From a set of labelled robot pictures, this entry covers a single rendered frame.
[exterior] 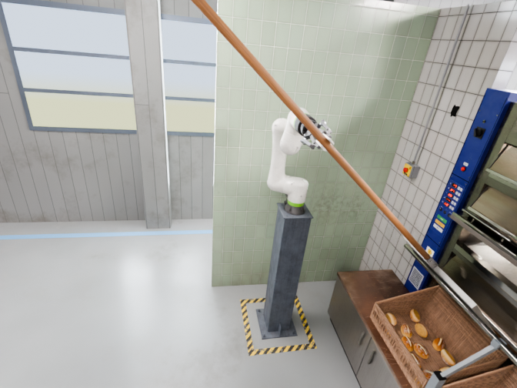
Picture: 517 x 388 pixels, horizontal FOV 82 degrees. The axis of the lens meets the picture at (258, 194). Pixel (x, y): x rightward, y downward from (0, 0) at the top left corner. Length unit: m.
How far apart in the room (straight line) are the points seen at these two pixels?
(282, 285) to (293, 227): 0.56
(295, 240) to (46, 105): 2.99
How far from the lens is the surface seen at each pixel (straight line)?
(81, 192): 4.28
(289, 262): 2.36
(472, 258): 2.36
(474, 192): 2.32
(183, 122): 3.68
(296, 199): 2.09
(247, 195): 2.62
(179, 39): 3.57
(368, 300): 2.57
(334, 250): 3.24
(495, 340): 1.84
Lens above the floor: 2.28
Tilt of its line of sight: 27 degrees down
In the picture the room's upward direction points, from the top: 6 degrees clockwise
